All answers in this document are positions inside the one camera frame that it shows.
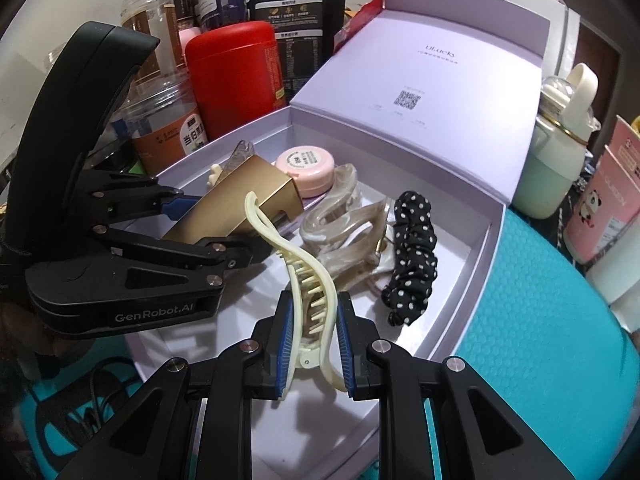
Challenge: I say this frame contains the white fridge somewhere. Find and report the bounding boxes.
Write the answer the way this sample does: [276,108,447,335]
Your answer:
[437,0,581,81]

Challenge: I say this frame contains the paper towel roll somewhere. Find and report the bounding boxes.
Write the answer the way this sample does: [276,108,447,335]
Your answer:
[585,240,640,336]

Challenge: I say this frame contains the lavender gift box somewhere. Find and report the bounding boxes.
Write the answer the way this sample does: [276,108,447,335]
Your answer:
[122,0,551,480]

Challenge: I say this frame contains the black snack bag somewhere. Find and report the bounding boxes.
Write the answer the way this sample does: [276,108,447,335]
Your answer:
[240,0,348,111]

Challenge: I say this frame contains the brown door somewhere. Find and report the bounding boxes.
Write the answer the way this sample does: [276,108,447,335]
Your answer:
[575,22,628,126]

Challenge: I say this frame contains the gold rectangular box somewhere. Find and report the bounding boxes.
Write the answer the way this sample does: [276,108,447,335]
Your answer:
[162,155,305,248]

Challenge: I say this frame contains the clear jar orange label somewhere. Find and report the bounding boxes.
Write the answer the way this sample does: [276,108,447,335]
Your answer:
[112,72,211,176]

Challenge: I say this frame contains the black polka dot scrunchie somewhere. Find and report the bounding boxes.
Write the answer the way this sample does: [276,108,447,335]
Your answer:
[381,190,438,328]

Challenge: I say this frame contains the pale green water bottle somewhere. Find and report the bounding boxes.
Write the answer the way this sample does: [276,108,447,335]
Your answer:
[510,62,601,221]

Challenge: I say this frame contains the pink bottle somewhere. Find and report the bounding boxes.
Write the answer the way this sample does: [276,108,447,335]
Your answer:
[177,27,203,68]

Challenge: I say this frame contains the red snack packet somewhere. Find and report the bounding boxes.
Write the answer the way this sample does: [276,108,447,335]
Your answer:
[332,0,386,53]

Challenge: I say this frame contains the pink round jar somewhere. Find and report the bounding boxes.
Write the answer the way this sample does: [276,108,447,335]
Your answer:
[275,145,337,198]

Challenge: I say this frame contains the thin black cable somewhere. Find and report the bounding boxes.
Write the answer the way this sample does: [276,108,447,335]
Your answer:
[75,357,146,441]

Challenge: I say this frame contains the large pearl claw clip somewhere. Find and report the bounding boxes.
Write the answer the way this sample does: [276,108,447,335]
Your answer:
[299,162,396,293]

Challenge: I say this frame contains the pink panda cup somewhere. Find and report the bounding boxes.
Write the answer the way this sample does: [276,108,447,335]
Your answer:
[565,145,640,266]

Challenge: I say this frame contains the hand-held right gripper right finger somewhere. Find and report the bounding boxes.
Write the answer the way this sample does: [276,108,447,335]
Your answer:
[336,292,576,480]

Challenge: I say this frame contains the clear star hair clip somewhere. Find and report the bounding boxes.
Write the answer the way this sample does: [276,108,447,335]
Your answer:
[209,140,256,186]

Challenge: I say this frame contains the red canister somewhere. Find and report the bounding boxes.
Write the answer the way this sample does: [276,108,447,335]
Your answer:
[185,21,291,141]

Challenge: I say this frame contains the clear jar brown contents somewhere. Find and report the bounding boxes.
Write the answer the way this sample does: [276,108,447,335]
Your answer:
[120,0,183,81]

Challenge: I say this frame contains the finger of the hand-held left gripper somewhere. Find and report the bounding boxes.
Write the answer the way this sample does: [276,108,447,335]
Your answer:
[90,170,195,222]
[90,225,275,291]

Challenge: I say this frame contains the long cream hair clip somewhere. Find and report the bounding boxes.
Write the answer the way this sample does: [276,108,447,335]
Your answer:
[244,191,347,401]

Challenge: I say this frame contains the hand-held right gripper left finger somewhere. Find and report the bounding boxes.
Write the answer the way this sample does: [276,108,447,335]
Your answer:
[57,290,296,480]

